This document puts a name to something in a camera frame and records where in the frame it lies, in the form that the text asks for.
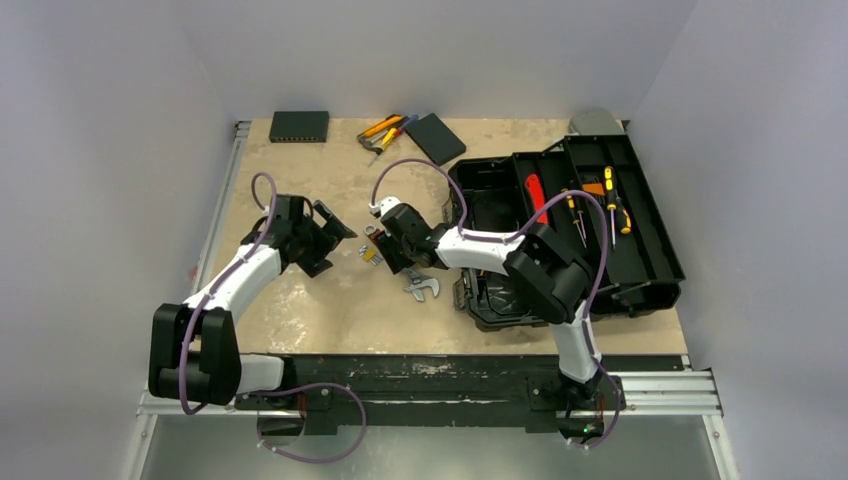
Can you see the black flat tray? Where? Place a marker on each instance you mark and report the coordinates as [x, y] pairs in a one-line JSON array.
[[435, 139]]

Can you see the yellow handled pliers top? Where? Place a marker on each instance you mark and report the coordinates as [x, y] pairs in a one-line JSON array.
[[372, 137]]

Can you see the red handled cutter pliers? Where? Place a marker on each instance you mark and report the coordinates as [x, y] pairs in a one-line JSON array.
[[535, 191]]

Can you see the aluminium frame rail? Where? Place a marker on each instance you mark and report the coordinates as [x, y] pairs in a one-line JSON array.
[[442, 399]]

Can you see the adjustable wrench red handle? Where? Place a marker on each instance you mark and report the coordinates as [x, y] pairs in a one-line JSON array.
[[418, 283]]

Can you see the black network switch box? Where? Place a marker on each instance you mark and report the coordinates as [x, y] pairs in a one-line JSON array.
[[299, 127]]

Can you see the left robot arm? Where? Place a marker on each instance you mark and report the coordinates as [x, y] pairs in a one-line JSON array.
[[194, 354]]

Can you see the grey plastic case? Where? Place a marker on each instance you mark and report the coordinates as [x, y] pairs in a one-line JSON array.
[[595, 122]]

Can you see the black tool box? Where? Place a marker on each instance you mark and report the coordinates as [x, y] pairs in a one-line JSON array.
[[643, 273]]

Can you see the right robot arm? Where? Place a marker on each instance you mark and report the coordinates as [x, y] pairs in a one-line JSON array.
[[553, 282]]

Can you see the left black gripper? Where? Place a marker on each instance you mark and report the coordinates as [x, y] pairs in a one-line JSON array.
[[328, 235]]

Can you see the orange hex key holder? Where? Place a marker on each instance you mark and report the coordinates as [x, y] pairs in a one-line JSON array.
[[594, 186]]

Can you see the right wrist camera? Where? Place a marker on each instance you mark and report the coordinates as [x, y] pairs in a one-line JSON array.
[[381, 207]]

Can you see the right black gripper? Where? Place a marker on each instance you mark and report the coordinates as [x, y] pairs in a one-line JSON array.
[[390, 244]]

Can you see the yellow black long screwdriver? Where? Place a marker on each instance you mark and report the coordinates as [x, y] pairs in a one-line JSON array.
[[610, 189]]

